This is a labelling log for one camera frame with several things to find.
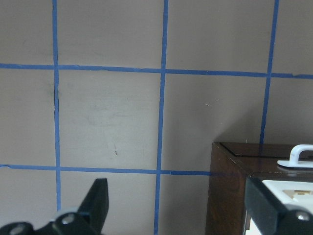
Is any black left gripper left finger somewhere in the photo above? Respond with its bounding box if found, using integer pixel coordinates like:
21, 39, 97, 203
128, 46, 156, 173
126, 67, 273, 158
0, 178, 109, 235

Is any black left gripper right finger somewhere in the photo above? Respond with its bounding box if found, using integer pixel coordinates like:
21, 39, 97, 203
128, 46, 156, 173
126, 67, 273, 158
245, 176, 313, 235

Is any white drawer handle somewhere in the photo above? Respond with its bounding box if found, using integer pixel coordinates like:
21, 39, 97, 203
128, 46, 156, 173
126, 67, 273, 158
277, 144, 313, 168

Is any dark wooden drawer cabinet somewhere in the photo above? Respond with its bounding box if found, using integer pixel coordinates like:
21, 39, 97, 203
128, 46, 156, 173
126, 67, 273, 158
205, 142, 313, 235

